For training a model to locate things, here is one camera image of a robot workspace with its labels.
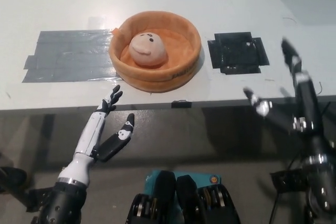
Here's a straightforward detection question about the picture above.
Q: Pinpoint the beige plush dumpling toy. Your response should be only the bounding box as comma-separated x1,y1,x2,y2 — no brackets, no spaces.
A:
128,32,167,67

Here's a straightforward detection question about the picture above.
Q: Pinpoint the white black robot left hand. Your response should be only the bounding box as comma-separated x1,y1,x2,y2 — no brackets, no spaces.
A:
58,85,135,184

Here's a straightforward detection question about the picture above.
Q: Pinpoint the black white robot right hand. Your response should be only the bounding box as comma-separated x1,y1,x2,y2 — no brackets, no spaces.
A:
243,37,325,143

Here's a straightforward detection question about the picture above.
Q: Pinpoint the dark stand base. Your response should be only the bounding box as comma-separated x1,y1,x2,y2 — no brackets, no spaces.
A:
0,165,28,192

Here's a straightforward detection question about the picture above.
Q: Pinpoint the black teal robot torso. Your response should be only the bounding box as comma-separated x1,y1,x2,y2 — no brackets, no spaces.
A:
127,170,242,224

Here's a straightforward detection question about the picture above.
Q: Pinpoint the grey table leg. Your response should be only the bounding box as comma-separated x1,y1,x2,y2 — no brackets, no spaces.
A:
39,115,57,167

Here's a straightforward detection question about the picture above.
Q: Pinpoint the grey duct tape patch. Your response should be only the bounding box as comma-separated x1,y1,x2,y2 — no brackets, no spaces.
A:
22,29,124,84

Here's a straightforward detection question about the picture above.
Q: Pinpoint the orange plush round basket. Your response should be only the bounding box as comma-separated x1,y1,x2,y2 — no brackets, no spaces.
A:
109,10,202,93

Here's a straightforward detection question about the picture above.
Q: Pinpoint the black tape square patch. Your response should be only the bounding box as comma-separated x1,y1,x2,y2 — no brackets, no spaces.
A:
207,31,270,75

